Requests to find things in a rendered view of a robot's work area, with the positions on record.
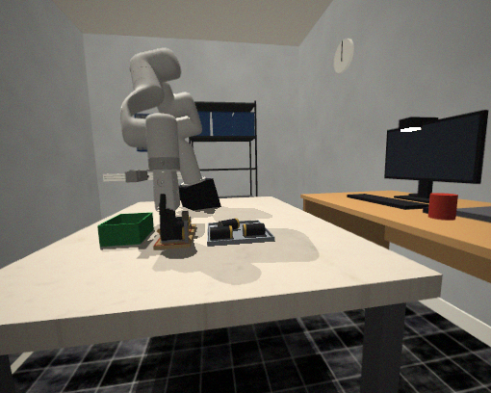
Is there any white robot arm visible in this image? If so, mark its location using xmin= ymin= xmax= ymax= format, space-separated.
xmin=120 ymin=48 xmax=206 ymax=187

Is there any tan battery board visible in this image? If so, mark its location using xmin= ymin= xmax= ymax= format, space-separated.
xmin=153 ymin=211 xmax=196 ymax=250

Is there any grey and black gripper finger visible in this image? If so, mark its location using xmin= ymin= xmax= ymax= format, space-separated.
xmin=171 ymin=210 xmax=177 ymax=227
xmin=159 ymin=194 xmax=174 ymax=239

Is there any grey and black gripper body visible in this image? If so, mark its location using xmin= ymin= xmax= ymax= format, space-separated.
xmin=150 ymin=169 xmax=180 ymax=212

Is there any green open-top box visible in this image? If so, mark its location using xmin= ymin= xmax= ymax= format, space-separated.
xmin=97 ymin=212 xmax=154 ymax=249

